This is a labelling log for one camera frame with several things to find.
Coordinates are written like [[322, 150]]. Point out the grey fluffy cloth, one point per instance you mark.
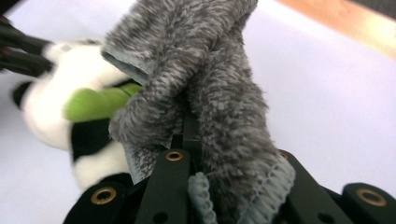
[[214, 102]]

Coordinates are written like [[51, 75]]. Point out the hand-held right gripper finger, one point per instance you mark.
[[190, 137]]

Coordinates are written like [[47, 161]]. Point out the panda plush toy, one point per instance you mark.
[[53, 102]]

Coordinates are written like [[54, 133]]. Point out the wooden table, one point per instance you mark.
[[342, 25]]

